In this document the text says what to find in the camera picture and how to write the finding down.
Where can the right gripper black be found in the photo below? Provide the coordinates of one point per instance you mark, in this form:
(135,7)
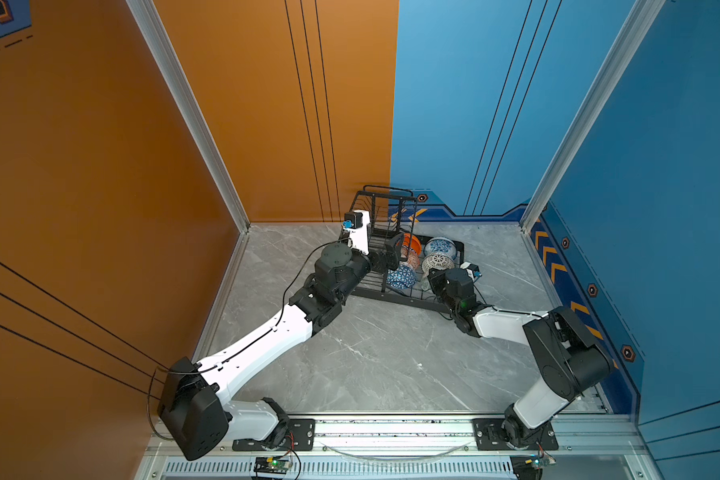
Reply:
(435,280)

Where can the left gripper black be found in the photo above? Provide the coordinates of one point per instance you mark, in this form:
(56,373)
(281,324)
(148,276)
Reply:
(388,260)

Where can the black wire dish rack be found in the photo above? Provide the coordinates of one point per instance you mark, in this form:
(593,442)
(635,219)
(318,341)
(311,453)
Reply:
(398,212)

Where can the dark blue geometric bowl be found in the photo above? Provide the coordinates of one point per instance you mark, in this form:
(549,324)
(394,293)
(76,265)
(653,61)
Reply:
(402,278)

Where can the orange plastic bowl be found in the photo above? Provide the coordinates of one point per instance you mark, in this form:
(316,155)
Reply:
(413,243)

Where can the blue white floral bowl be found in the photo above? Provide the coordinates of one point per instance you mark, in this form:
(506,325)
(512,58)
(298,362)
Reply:
(441,246)

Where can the white red lattice bowl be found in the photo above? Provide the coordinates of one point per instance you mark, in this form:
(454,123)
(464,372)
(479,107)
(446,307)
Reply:
(437,261)

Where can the red patterned bowl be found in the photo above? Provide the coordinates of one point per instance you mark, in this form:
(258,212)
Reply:
(412,259)

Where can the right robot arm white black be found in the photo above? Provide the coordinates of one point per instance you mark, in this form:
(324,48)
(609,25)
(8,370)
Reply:
(568,356)

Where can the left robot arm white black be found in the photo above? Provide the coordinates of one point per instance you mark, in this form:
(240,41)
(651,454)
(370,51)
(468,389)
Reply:
(197,404)

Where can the right circuit board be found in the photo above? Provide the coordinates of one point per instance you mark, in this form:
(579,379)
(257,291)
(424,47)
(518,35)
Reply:
(531,467)

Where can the left green circuit board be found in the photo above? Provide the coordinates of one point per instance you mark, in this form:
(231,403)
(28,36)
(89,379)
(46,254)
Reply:
(273,467)

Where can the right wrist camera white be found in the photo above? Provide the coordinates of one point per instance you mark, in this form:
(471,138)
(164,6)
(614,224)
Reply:
(472,270)

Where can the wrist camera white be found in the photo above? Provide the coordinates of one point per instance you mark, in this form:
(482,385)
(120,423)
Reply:
(357,229)
(472,270)

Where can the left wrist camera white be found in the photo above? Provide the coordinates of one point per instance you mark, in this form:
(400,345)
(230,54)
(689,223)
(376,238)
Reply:
(357,229)

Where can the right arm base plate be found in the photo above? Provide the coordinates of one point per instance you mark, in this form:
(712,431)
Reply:
(494,434)

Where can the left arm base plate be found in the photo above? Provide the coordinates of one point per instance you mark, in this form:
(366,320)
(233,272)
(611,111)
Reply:
(298,435)

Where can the aluminium front rail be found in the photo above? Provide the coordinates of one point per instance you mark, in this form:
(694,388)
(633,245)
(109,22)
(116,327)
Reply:
(422,446)

